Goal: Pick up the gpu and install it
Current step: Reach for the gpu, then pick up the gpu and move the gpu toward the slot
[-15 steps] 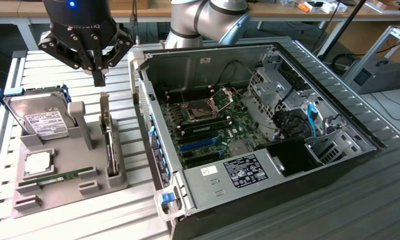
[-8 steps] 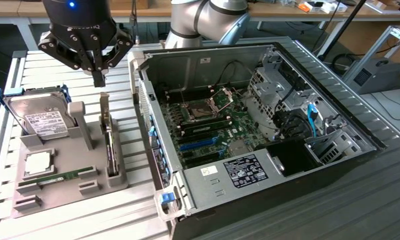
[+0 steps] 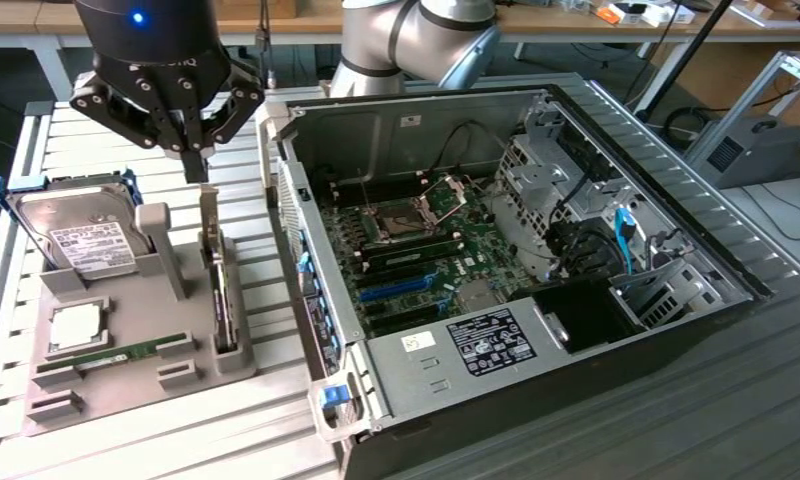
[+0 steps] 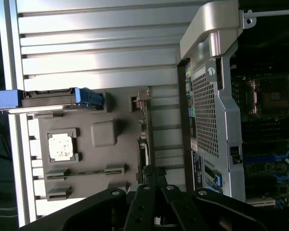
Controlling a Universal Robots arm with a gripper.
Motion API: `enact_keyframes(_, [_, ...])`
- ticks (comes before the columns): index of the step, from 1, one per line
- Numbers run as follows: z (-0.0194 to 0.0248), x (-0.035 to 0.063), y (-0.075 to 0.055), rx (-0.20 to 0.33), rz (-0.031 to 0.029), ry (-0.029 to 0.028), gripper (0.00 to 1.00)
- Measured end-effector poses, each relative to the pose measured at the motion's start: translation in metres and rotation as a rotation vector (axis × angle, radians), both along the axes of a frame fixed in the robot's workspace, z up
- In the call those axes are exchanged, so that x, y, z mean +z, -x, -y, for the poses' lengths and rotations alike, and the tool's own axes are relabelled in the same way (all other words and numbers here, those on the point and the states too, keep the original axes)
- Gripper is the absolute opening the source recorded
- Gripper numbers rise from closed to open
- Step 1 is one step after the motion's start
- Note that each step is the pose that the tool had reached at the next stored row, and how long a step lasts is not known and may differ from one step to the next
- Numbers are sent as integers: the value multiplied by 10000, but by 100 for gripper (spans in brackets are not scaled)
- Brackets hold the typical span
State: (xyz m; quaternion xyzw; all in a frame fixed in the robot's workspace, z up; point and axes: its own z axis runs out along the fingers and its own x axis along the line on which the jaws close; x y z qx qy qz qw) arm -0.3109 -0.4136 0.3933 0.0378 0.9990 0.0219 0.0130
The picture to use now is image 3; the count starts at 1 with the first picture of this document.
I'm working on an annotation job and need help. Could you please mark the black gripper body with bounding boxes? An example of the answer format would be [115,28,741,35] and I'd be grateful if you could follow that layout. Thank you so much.
[71,0,234,125]

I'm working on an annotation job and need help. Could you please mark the graphics card with metal bracket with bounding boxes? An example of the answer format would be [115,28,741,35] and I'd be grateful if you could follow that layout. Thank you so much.
[195,183,242,354]

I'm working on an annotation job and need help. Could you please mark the hard disk in blue carrier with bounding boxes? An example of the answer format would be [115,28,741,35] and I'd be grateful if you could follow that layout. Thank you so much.
[0,167,159,281]

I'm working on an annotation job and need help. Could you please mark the long wooden desk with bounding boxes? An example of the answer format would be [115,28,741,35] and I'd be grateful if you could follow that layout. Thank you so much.
[0,0,348,101]

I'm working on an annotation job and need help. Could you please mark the socket locking lever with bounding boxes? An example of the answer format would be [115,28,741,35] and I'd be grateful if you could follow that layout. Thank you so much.
[357,167,376,217]

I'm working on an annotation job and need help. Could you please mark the CPU socket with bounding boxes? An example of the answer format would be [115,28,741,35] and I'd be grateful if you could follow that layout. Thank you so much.
[365,199,442,246]

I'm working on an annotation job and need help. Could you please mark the metal socket cover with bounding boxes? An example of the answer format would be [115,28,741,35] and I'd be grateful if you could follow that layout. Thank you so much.
[417,174,472,226]

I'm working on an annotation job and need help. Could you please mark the black RAM stick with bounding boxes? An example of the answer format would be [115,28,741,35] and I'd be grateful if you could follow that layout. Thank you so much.
[357,234,465,274]

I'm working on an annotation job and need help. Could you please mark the grey plastic parts rack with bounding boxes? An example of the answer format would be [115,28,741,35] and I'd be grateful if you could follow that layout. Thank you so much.
[18,200,258,436]

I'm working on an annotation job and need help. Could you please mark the silver CPU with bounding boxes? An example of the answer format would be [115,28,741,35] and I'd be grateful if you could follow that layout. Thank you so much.
[46,303,105,351]

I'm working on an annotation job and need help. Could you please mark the blue expansion slot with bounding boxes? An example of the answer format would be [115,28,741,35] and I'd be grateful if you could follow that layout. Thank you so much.
[356,276,445,304]

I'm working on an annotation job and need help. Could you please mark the green RAM stick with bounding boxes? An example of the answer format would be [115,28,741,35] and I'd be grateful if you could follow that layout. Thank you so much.
[38,333,187,374]

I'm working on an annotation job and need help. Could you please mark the green motherboard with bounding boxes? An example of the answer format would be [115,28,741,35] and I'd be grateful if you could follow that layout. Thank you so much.
[315,169,536,341]

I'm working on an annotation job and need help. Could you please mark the silver disk bay cage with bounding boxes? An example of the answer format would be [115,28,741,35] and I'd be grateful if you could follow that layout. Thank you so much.
[492,132,574,282]

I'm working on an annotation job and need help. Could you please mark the black expansion slot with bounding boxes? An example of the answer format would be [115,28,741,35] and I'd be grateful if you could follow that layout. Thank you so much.
[365,301,456,332]

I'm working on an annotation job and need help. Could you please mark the blue case latch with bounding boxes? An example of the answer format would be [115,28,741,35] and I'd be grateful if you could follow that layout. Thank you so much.
[315,384,349,410]

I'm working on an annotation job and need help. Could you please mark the grey power supply unit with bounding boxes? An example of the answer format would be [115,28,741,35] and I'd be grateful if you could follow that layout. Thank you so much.
[364,297,574,422]

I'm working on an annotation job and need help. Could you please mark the orange and white box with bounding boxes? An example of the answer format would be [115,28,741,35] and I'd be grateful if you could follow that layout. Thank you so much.
[589,2,645,26]

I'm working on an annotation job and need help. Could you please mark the white box on desk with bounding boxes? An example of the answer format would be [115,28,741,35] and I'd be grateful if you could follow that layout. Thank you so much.
[638,3,696,27]

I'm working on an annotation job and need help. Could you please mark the black tripod pole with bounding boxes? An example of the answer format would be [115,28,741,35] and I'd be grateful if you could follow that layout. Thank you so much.
[632,0,734,121]

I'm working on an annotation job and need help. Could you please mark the silver perforated disk bay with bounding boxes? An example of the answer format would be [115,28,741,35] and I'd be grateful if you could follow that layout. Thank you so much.
[605,259,755,330]

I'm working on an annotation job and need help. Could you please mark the wooden desk with clutter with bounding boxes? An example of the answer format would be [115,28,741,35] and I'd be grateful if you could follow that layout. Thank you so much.
[498,0,800,119]

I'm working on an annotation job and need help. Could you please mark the open black PC case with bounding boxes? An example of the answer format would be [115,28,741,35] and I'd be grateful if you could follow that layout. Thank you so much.
[255,82,775,480]

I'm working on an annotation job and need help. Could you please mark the grey machine box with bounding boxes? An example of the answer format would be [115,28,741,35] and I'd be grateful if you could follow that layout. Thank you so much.
[702,114,800,190]

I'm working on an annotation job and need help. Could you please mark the black wire loop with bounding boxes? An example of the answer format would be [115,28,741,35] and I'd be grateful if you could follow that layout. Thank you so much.
[436,121,508,176]

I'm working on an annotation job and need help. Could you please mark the black wire bundle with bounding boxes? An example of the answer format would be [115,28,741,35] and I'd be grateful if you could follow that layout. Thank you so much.
[545,219,625,284]

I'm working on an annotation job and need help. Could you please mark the blue wire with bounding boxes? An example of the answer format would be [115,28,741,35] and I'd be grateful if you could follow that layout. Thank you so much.
[610,207,641,277]

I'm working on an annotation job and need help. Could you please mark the coiled black floor cable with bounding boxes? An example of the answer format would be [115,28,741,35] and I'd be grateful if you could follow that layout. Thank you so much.
[661,106,716,150]

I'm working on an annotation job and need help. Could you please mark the aluminium profile frame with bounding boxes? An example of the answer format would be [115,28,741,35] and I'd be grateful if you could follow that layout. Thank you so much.
[682,49,800,161]

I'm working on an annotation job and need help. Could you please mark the thin black cable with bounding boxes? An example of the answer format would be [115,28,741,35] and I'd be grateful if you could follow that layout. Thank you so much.
[738,180,800,242]

